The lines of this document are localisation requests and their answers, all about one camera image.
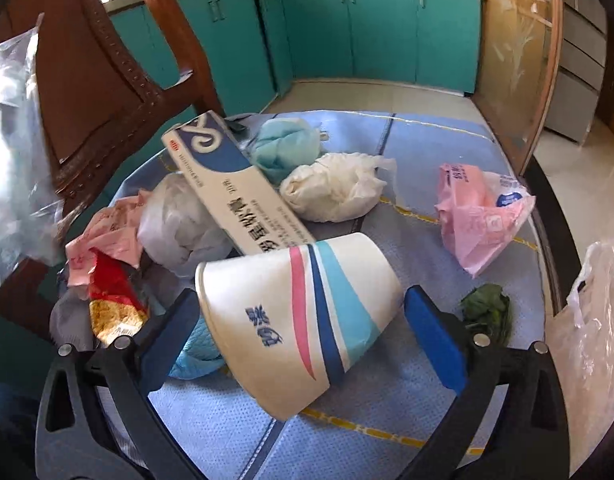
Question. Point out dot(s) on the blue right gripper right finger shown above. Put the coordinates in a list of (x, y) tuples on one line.
[(441, 336)]

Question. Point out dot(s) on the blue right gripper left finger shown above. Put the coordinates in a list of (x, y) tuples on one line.
[(162, 338)]

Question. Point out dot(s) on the dark green wrapper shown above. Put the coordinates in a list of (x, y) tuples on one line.
[(487, 310)]

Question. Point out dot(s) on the red snack wrapper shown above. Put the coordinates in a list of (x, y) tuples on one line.
[(115, 308)]

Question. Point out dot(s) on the white plastic bag ball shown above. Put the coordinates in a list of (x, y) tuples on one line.
[(177, 231)]

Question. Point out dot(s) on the pink plastic bag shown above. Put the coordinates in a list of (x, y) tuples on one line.
[(480, 212)]

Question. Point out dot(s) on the paper cup with stripes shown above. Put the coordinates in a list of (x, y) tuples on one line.
[(291, 323)]

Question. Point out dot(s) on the pink wrapper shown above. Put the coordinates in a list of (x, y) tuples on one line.
[(112, 230)]

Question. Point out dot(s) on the long blue white box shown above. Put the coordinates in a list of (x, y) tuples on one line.
[(235, 192)]

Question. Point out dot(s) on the white tissue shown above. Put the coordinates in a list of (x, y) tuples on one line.
[(337, 187)]

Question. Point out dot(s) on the clear plastic bag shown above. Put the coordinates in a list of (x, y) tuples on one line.
[(30, 210)]

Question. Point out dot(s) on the light blue tissue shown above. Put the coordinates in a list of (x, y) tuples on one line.
[(282, 145)]

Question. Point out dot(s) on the teal lower kitchen cabinets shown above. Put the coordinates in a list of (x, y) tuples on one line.
[(258, 48)]

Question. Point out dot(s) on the pink plastic waste basket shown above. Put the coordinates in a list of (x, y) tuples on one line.
[(581, 342)]

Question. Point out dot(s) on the dark wooden chair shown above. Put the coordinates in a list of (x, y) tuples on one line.
[(98, 106)]

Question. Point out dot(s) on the glass sliding door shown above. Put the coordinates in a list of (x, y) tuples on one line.
[(517, 72)]

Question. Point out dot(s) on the silver refrigerator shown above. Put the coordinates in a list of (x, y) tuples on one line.
[(581, 69)]

